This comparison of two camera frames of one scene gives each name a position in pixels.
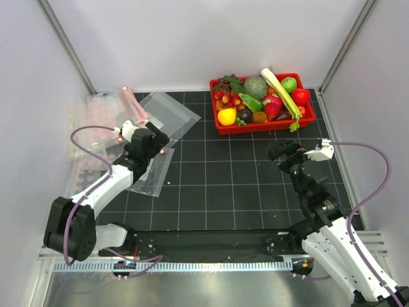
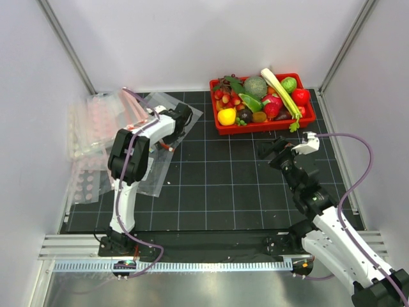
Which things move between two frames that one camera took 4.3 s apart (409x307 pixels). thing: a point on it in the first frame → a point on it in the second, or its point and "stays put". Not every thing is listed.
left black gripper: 158,141 → 168,141
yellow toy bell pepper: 227,117 stays put
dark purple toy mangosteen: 245,114 stays put
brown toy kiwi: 259,116 stays put
